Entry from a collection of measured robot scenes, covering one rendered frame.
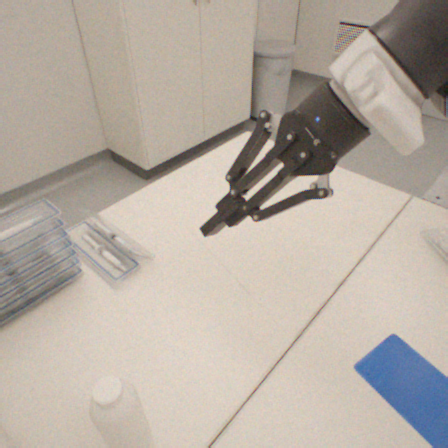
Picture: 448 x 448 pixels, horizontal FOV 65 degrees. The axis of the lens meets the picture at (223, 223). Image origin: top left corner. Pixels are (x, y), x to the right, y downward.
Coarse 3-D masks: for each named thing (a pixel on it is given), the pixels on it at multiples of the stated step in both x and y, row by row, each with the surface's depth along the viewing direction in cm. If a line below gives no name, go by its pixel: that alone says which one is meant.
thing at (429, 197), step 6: (444, 174) 90; (438, 180) 87; (444, 180) 87; (432, 186) 85; (438, 186) 86; (444, 186) 86; (432, 192) 84; (438, 192) 84; (444, 192) 84; (426, 198) 82; (432, 198) 82; (438, 198) 82; (444, 198) 82; (438, 204) 80; (444, 204) 80
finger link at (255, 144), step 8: (264, 112) 40; (264, 120) 41; (256, 128) 41; (264, 128) 41; (256, 136) 41; (264, 136) 42; (248, 144) 42; (256, 144) 42; (264, 144) 43; (240, 152) 43; (248, 152) 42; (256, 152) 43; (240, 160) 43; (248, 160) 43; (232, 168) 44; (240, 168) 43; (248, 168) 45; (232, 176) 44
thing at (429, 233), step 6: (432, 228) 70; (438, 228) 71; (444, 228) 71; (426, 234) 69; (432, 234) 69; (438, 234) 69; (444, 234) 69; (432, 240) 68; (438, 240) 68; (444, 240) 68; (438, 246) 67; (444, 246) 67; (444, 252) 65
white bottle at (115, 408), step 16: (96, 384) 35; (112, 384) 35; (128, 384) 37; (96, 400) 34; (112, 400) 34; (128, 400) 35; (96, 416) 34; (112, 416) 34; (128, 416) 35; (144, 416) 40; (112, 432) 35; (128, 432) 37; (144, 432) 40
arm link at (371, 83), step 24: (360, 48) 32; (384, 48) 30; (336, 72) 33; (360, 72) 31; (384, 72) 30; (360, 96) 30; (384, 96) 28; (408, 96) 31; (360, 120) 34; (384, 120) 28; (408, 120) 29; (408, 144) 30
